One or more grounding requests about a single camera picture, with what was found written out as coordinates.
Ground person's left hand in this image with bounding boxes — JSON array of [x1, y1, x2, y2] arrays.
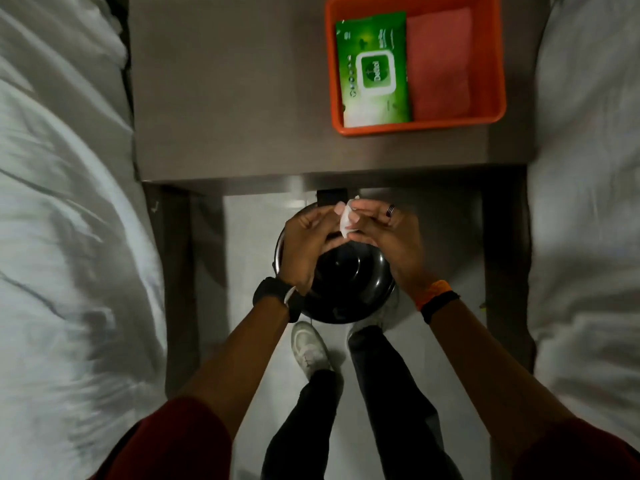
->
[[276, 203, 351, 295]]

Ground person's right hand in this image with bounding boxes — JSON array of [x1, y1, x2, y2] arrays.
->
[[345, 198, 436, 301]]

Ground white wet wipe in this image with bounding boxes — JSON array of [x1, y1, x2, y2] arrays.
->
[[339, 196, 361, 239]]

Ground black trash bin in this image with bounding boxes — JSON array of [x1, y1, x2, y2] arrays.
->
[[272, 188, 399, 325]]

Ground green wet wipe packet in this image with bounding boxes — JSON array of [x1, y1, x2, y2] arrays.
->
[[335, 11, 413, 129]]

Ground person's right forearm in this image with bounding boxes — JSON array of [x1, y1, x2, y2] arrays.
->
[[429, 299, 576, 463]]

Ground person's left forearm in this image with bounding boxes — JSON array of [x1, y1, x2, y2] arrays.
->
[[177, 297, 291, 441]]

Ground person's left white shoe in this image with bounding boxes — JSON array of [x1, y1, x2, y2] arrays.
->
[[291, 321, 333, 381]]

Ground person's left red sleeve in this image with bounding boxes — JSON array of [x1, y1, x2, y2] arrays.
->
[[89, 397, 233, 480]]

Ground person's red sleeve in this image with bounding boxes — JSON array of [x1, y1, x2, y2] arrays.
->
[[512, 417, 640, 480], [89, 397, 233, 480]]

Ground person's right red sleeve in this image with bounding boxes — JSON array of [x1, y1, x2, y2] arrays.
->
[[512, 417, 640, 480]]

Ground black wristwatch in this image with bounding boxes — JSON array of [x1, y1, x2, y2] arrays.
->
[[252, 277, 306, 323]]

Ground orange wristband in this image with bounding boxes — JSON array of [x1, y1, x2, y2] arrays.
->
[[412, 279, 453, 311]]

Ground black wristband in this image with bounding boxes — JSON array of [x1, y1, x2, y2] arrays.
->
[[421, 290, 461, 325]]

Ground dark trousers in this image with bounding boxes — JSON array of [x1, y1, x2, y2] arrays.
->
[[259, 325, 463, 480]]

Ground grey bedside table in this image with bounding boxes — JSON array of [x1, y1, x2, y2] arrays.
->
[[127, 0, 551, 401]]

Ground pink folded cloth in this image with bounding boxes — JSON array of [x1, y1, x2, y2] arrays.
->
[[405, 7, 475, 121]]

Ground white bed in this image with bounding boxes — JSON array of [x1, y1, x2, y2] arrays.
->
[[0, 0, 169, 480], [527, 0, 640, 451]]

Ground orange plastic tray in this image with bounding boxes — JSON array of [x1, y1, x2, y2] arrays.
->
[[323, 0, 507, 137]]

